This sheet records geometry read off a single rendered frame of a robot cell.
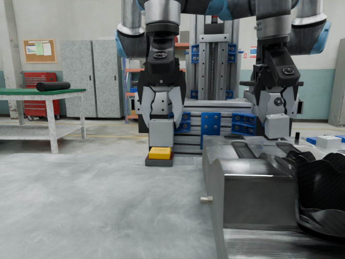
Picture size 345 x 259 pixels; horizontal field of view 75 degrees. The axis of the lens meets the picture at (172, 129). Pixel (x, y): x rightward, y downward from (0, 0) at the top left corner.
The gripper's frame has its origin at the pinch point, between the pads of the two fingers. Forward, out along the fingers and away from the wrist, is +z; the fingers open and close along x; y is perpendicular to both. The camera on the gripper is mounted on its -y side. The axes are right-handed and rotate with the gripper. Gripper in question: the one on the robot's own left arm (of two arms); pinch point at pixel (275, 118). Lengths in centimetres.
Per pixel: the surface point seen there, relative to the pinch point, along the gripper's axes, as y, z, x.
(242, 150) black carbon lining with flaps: -9.6, 3.5, 11.1
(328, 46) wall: 518, 29, -306
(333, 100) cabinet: 480, 150, -306
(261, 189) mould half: -35.0, -4.1, 14.3
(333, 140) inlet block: 2.5, 9.4, -16.6
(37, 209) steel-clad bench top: -24, 4, 53
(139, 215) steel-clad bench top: -25.2, 6.4, 33.2
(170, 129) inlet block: -13.9, -5.5, 26.3
